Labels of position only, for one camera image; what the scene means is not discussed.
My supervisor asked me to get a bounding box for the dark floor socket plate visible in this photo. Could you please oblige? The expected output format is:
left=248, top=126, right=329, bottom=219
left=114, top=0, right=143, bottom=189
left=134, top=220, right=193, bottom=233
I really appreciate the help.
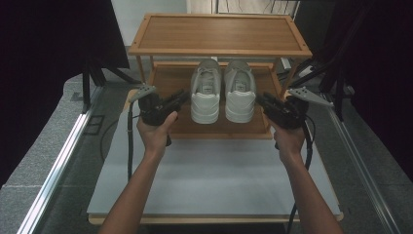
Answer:
left=84, top=114, right=105, bottom=137

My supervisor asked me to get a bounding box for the black curtain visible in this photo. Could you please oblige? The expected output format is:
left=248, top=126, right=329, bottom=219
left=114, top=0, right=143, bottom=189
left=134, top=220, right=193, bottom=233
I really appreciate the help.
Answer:
left=319, top=0, right=413, bottom=183
left=0, top=0, right=131, bottom=189

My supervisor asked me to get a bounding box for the black metal stand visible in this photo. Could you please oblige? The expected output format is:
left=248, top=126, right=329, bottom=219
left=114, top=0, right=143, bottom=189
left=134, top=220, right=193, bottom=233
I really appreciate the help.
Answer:
left=289, top=0, right=361, bottom=122
left=81, top=58, right=141, bottom=114

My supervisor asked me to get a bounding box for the wooden three-tier shoe rack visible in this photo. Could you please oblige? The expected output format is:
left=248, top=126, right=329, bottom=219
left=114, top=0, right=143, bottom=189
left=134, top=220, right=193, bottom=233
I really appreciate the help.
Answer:
left=128, top=13, right=314, bottom=140

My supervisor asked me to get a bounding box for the aluminium floor rail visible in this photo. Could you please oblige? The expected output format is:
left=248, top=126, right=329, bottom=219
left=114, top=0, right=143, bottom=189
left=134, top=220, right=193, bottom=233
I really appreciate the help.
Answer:
left=17, top=87, right=102, bottom=234
left=320, top=92, right=403, bottom=234

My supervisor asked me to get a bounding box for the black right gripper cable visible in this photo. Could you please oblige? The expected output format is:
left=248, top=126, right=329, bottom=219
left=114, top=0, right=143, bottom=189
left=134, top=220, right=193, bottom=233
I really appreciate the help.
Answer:
left=285, top=115, right=316, bottom=234

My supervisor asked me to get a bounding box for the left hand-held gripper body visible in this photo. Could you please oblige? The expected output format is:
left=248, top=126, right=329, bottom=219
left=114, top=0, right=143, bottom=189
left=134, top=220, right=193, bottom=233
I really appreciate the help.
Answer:
left=129, top=85, right=178, bottom=127

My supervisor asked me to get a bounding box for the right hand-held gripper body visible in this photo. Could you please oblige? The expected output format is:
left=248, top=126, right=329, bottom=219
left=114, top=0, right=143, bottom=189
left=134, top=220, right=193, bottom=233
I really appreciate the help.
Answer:
left=266, top=86, right=335, bottom=131

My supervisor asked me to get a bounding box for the black floor cable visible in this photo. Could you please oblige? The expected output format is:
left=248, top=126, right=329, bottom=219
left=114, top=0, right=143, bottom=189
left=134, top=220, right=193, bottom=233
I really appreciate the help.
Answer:
left=99, top=119, right=120, bottom=162

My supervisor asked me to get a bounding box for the white sneaker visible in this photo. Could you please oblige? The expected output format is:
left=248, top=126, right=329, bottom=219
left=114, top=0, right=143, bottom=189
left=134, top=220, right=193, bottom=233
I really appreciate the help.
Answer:
left=190, top=58, right=223, bottom=125
left=223, top=58, right=257, bottom=124

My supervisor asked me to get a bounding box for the white power strip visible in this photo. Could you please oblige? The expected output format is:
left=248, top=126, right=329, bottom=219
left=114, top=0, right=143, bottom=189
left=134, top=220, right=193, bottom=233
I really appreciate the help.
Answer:
left=281, top=57, right=316, bottom=79

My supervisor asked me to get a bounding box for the person's right hand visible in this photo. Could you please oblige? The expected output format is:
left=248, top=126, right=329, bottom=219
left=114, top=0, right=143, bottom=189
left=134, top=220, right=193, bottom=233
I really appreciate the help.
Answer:
left=271, top=119, right=306, bottom=162

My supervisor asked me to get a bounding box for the person's left hand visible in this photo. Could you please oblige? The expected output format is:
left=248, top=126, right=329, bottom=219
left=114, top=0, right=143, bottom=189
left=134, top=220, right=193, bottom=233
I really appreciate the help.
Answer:
left=136, top=111, right=179, bottom=157

